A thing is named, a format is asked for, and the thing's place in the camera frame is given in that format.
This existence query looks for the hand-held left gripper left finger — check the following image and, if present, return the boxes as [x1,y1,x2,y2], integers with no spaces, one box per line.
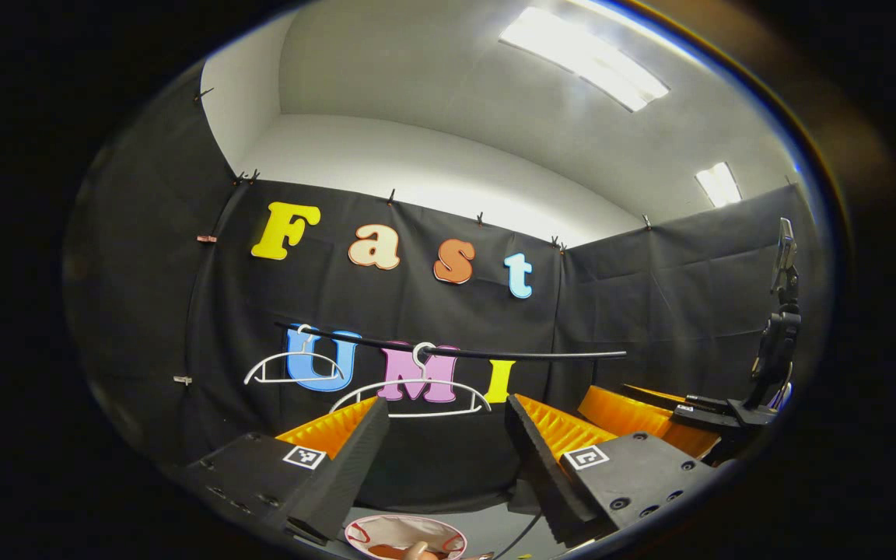
[176,397,390,545]

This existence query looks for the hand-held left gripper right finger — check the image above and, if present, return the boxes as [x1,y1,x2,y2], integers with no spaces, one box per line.
[505,393,717,545]

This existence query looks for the white laundry hamper red handles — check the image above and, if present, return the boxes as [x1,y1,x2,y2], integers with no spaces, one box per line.
[344,514,469,560]

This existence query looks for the white clothes hanger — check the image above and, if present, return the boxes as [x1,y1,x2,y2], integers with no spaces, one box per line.
[243,325,345,386]
[329,342,492,419]

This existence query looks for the black clothes rack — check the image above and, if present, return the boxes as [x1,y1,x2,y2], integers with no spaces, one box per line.
[275,320,628,362]

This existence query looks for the ceiling light panel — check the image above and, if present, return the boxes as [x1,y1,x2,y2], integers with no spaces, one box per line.
[499,6,670,114]
[695,161,743,208]

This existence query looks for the black backdrop cloth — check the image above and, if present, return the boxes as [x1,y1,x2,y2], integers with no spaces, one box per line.
[63,62,834,514]

